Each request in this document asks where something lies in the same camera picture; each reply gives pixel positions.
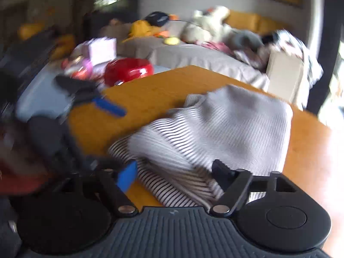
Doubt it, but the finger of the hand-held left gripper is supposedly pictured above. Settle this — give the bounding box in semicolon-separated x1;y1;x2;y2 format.
28;115;123;176
55;75;127;118

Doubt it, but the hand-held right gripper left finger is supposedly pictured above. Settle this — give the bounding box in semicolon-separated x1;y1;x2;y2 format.
60;160;139;217

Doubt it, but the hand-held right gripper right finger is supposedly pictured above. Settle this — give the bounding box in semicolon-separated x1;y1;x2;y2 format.
209;159;297;218

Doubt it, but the striped grey shirt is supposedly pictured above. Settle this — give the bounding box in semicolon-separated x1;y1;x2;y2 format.
107;84;293;209

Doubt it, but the red round bowl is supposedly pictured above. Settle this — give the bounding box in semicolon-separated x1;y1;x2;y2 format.
104;58;154;87

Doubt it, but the colourful toy pile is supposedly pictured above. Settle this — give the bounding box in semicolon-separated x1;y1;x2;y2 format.
62;55;94;80

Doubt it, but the pink box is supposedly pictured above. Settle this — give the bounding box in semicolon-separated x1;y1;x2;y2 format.
88;38;118;65

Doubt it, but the yellow cloth on sofa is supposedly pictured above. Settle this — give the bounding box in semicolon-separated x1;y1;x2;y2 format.
121;20;156;44

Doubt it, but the grey sofa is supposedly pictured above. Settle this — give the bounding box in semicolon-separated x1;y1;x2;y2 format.
98;21;270;91

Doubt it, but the black cap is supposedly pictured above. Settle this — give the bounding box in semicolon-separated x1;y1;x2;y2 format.
145;11;170;28

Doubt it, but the cardboard box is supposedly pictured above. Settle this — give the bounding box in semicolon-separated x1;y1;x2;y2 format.
266;49;306;106

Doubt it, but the pink cloth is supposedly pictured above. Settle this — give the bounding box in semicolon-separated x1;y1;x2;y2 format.
198;40;235;57

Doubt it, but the white plush toy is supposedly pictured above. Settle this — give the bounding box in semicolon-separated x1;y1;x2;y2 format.
181;5;235;44

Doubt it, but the dark grey cloth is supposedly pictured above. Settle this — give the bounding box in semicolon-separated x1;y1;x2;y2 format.
230;30;266;51

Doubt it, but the patterned white cloth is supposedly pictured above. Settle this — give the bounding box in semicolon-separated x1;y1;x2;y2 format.
269;29;324;93

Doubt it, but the orange sofa cushion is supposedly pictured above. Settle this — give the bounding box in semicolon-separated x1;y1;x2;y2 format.
224;11;286;35

